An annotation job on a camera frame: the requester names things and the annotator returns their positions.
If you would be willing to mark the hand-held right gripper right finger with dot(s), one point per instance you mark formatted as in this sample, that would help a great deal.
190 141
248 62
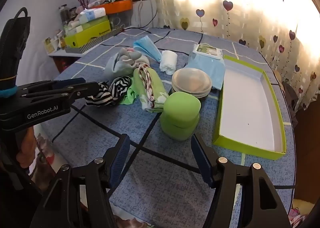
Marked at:
201 160

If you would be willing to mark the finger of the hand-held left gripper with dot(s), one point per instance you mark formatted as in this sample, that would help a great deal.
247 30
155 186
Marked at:
70 83
85 90

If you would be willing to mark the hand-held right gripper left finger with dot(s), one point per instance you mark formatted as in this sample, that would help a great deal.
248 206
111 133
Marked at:
121 158

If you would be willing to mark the black white striped cloth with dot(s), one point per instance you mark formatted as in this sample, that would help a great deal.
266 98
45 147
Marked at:
117 90

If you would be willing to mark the pale blue grey cloth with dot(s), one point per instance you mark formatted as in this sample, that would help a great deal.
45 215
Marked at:
117 70

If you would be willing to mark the light green cloth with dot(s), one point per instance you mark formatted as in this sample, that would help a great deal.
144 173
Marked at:
131 95

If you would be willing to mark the lime green cardboard box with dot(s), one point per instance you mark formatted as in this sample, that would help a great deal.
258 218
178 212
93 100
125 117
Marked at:
247 108

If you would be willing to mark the green towel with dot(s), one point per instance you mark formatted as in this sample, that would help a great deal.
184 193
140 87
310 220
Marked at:
158 85

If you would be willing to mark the blue face mask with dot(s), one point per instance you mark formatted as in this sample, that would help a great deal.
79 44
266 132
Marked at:
147 48

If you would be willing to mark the white towel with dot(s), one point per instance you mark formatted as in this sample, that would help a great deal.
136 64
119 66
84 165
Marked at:
168 61

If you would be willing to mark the person's left hand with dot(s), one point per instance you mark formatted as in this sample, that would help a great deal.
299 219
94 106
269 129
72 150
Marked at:
26 148

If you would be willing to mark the white shelf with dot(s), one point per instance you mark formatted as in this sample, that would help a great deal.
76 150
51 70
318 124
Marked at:
67 53

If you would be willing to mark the blue checked tablecloth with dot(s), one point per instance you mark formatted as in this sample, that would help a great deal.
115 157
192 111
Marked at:
100 123

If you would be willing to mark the floral bed sheet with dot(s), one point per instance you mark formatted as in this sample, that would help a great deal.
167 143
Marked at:
47 153

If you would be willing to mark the small yellow box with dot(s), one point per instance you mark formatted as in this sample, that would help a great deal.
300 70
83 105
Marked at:
50 45

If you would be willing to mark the lime green shoe box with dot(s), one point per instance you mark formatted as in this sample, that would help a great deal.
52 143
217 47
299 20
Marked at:
85 38

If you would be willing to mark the striped patterned box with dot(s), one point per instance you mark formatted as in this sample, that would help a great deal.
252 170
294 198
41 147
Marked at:
95 41

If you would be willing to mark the pale green long box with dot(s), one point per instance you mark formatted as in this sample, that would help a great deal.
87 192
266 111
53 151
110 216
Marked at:
92 24

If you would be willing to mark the dark glass jar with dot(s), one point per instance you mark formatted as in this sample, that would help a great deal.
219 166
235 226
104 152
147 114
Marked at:
64 15

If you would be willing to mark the blue white tissue pack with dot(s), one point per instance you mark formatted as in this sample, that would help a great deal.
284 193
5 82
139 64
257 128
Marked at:
93 14

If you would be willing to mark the clear plastic bowl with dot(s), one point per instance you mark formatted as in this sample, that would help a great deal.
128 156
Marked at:
191 81

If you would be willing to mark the clear plastic storage box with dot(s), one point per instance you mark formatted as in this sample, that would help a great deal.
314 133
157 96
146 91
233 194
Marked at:
122 19

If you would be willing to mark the orange plastic basket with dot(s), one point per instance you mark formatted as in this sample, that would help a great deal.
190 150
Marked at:
115 6

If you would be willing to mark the blue wet wipes pack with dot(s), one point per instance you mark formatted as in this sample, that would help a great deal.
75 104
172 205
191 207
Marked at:
207 68

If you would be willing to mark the dark clothing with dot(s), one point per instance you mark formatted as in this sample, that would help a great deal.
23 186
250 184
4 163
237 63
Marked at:
290 95

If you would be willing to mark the brown cloth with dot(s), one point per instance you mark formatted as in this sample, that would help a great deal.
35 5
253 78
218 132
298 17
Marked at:
278 75

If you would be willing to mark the heart print curtain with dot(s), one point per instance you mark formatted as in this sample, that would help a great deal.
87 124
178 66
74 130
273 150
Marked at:
250 5

